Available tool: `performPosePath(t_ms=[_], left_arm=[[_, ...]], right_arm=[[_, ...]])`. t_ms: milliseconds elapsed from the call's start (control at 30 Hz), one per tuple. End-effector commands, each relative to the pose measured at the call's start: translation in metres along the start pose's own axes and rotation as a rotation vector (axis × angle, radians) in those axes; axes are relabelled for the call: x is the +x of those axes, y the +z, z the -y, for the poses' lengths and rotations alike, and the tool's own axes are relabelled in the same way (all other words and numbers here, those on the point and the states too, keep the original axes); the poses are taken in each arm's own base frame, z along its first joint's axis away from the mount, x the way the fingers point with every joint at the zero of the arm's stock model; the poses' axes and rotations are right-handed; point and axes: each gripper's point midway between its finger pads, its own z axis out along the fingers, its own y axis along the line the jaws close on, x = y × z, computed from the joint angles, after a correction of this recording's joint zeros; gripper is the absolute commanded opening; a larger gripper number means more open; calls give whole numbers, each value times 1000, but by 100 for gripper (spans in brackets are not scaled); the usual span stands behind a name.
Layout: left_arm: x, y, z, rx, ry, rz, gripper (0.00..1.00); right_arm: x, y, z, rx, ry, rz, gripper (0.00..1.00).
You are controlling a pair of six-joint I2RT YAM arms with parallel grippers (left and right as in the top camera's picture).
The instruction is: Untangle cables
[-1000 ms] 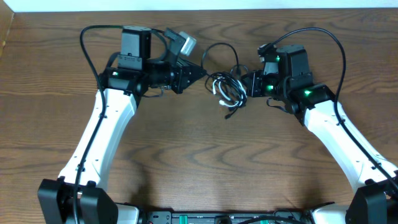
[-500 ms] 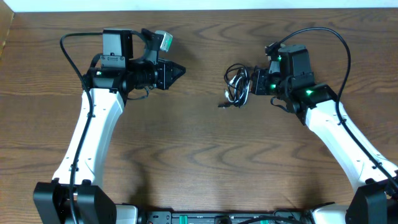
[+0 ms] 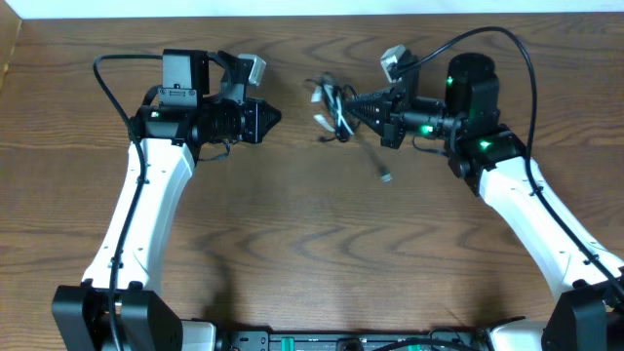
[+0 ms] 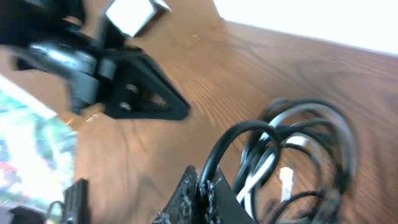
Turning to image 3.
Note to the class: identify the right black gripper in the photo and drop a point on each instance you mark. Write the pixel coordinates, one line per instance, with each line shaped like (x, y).
(396, 99)

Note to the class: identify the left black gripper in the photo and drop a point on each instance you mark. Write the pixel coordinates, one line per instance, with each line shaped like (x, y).
(259, 121)

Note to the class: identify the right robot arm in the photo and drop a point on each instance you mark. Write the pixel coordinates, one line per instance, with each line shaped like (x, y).
(585, 279)

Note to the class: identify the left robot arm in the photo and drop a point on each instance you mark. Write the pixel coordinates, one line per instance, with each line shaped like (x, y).
(202, 99)

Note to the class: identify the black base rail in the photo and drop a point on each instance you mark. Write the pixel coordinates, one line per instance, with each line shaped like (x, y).
(262, 340)

